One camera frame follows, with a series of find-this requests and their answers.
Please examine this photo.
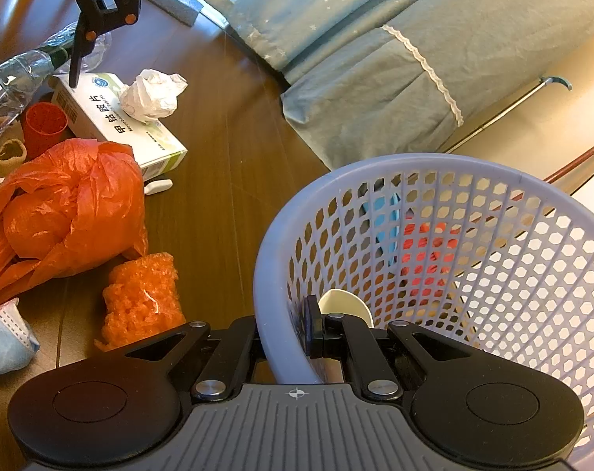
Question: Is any clear crushed plastic bottle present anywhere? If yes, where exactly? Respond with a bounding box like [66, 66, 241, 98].
[0, 21, 113, 129]

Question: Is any beige sock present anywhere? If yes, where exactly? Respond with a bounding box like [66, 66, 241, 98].
[0, 138, 27, 177]

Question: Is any small white capsule object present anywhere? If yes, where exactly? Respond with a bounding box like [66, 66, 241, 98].
[144, 179, 173, 196]

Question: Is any teal blue bed quilt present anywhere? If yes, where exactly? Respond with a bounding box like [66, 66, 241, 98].
[203, 0, 594, 169]

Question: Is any reddish brown curved rod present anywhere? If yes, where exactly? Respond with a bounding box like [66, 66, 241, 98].
[545, 146, 594, 184]

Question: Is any white cup inside basket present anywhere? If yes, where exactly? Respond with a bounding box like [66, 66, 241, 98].
[318, 288, 374, 329]

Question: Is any blue white face mask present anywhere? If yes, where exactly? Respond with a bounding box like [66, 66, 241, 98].
[0, 298, 40, 375]

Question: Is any white paper ball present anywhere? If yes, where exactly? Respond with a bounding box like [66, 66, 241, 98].
[119, 69, 188, 123]

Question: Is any red plastic cup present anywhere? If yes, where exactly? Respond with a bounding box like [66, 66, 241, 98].
[22, 102, 68, 159]

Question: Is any metal cane with teal handle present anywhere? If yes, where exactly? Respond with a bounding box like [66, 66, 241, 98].
[444, 75, 572, 154]

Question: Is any lavender perforated plastic basket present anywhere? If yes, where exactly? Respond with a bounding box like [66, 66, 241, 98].
[253, 153, 594, 470]

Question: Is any orange bubble wrap piece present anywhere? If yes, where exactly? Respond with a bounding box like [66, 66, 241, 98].
[95, 252, 186, 352]

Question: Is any white green medicine box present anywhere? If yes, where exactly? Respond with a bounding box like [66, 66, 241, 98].
[51, 72, 188, 181]

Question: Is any orange plastic bag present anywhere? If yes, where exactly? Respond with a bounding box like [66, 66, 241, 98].
[0, 138, 148, 304]

